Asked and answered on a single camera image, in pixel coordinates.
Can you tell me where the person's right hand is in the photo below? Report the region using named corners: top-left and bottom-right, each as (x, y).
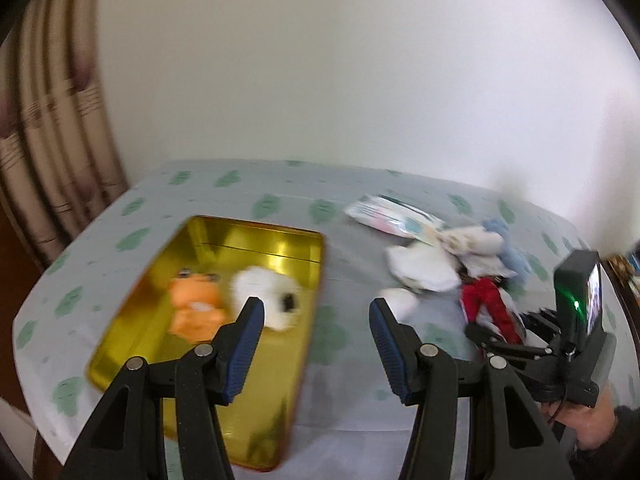
top-left (545, 389), bottom-right (622, 453)

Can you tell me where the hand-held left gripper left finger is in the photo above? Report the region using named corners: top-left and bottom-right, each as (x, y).
top-left (60, 296), bottom-right (266, 480)

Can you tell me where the cream plush toy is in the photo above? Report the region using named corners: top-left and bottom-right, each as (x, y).
top-left (444, 225), bottom-right (505, 263)

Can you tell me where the white plush toy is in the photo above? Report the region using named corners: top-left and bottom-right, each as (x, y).
top-left (230, 266), bottom-right (305, 333)

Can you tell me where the beige striped curtain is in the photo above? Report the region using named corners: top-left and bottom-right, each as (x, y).
top-left (0, 0), bottom-right (132, 273)

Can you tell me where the white tissue packet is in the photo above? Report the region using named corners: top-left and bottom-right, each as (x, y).
top-left (345, 194), bottom-right (447, 247)

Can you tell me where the white cloth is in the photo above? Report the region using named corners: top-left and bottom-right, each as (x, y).
top-left (384, 244), bottom-right (462, 292)

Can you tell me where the orange plush toy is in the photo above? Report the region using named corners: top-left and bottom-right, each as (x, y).
top-left (167, 269), bottom-right (226, 345)

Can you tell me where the light blue plush toy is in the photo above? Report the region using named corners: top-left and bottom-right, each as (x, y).
top-left (481, 217), bottom-right (532, 288)

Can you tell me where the dark wooden furniture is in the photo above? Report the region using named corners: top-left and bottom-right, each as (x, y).
top-left (602, 252), bottom-right (640, 316)

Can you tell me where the red and gold tin box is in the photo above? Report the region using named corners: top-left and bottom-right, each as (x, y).
top-left (86, 215), bottom-right (327, 473)

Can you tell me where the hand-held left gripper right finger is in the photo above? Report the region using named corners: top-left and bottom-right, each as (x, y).
top-left (368, 297), bottom-right (576, 480)

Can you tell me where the small white soft ball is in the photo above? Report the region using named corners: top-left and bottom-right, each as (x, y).
top-left (379, 287), bottom-right (419, 320)

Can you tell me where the green cloud print tablecloth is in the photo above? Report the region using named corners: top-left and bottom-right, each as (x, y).
top-left (12, 159), bottom-right (623, 480)

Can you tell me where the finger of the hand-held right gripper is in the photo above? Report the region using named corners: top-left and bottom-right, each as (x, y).
top-left (465, 322), bottom-right (551, 362)
top-left (520, 309), bottom-right (562, 342)

